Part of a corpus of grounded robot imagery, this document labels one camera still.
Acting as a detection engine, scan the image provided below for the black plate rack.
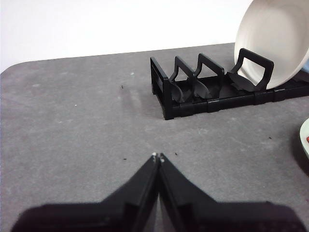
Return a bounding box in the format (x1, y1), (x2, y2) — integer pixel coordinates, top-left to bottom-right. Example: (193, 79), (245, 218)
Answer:
(149, 47), (309, 121)

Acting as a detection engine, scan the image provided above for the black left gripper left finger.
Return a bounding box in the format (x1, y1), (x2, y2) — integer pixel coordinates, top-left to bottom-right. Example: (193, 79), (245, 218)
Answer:
(11, 152), (160, 232)

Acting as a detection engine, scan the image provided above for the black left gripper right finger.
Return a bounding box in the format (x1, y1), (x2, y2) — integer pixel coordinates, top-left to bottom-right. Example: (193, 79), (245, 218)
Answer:
(158, 152), (308, 232)

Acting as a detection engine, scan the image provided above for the green plate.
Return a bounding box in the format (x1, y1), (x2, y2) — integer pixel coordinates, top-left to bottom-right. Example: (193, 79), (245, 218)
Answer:
(298, 117), (309, 160)

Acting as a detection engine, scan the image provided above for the white plate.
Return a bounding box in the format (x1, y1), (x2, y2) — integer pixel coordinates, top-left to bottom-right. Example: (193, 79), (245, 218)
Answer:
(233, 0), (309, 90)

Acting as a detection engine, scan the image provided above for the blue plate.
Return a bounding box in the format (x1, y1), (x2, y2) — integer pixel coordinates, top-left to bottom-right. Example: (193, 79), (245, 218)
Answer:
(300, 57), (309, 76)

